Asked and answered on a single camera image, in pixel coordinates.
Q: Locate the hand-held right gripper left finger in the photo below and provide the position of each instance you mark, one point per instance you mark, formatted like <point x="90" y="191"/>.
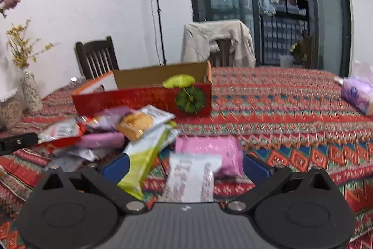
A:
<point x="116" y="167"/>

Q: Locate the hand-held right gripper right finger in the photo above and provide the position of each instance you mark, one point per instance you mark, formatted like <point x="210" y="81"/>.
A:
<point x="256" y="167"/>

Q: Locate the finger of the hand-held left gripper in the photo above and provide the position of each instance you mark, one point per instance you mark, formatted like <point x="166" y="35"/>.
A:
<point x="17" y="142"/>

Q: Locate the green white snack packet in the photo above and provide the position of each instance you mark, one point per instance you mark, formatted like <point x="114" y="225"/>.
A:
<point x="140" y="161"/>

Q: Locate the white cookie snack packet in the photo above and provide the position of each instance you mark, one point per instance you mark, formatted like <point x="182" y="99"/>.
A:
<point x="137" y="123"/>

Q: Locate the pink snack packet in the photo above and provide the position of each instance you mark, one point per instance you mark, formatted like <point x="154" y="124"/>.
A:
<point x="209" y="149"/>

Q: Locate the white pink-print snack packet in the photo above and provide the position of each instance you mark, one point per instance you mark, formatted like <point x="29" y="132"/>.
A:
<point x="186" y="179"/>

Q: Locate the red cardboard box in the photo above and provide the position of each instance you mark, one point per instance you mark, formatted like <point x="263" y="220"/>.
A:
<point x="145" y="97"/>

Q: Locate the white crumpled snack packet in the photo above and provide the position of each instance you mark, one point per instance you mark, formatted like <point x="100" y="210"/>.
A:
<point x="78" y="154"/>

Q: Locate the red orange snack packet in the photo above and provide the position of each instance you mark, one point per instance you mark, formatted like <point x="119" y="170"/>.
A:
<point x="65" y="143"/>

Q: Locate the pale lilac snack packet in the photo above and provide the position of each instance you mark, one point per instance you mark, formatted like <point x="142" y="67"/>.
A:
<point x="107" y="117"/>

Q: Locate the patterned white vase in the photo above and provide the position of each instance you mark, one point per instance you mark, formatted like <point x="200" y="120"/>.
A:
<point x="30" y="91"/>

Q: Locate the yellow flower branches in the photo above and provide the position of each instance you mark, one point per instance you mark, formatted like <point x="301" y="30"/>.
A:
<point x="22" y="50"/>

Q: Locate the lime green snack packet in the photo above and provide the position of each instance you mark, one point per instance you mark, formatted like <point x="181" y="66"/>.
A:
<point x="179" y="80"/>

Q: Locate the white plastic container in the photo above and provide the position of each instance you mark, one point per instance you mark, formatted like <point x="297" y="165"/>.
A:
<point x="286" y="61"/>

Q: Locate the dark wooden chair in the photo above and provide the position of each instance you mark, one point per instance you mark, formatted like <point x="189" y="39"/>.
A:
<point x="96" y="56"/>

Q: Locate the brown wooden chair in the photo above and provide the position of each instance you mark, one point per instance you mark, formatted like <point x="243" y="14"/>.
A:
<point x="221" y="53"/>

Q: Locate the small white object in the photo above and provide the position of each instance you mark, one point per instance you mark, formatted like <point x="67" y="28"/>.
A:
<point x="338" y="80"/>

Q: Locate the purple tissue pack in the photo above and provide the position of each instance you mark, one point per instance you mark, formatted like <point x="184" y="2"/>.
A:
<point x="355" y="91"/>

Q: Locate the balcony potted plant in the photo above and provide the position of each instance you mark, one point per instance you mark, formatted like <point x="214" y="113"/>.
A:
<point x="303" y="49"/>

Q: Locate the beige jacket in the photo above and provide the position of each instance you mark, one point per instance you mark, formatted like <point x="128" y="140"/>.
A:
<point x="198" y="42"/>

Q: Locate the black framed glass door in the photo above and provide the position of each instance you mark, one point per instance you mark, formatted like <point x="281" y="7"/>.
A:
<point x="326" y="18"/>

